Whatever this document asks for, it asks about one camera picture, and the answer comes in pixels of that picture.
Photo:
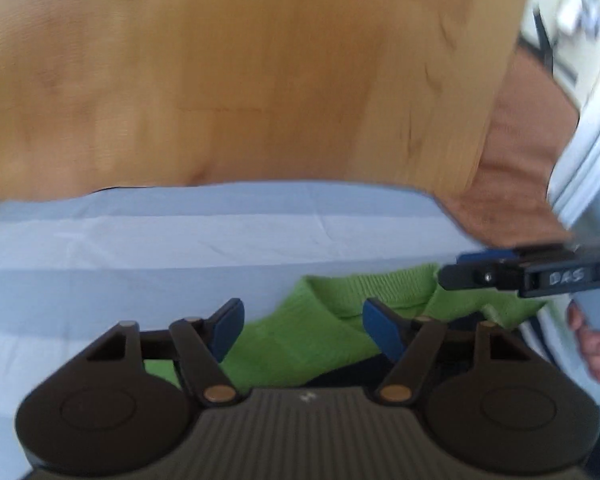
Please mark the green and navy knit sweater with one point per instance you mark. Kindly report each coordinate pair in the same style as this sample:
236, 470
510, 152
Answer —
290, 340

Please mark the brown perforated seat mat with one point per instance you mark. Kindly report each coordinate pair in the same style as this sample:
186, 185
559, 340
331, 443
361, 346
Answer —
520, 160

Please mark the wood pattern board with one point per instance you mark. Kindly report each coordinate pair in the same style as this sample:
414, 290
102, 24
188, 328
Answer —
230, 70

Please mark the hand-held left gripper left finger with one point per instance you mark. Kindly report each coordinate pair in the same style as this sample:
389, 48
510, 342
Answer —
227, 327

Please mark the white door frame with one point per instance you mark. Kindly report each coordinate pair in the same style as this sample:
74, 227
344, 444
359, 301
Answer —
592, 135

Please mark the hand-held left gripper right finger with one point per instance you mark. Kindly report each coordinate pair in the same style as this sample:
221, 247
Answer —
380, 327

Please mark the blue striped bedsheet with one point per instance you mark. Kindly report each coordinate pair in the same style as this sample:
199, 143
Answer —
130, 260

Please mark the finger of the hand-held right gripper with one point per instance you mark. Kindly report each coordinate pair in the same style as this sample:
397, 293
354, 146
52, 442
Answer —
472, 276
480, 256

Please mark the person's right hand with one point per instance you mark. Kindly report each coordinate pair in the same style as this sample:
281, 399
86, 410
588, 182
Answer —
592, 345

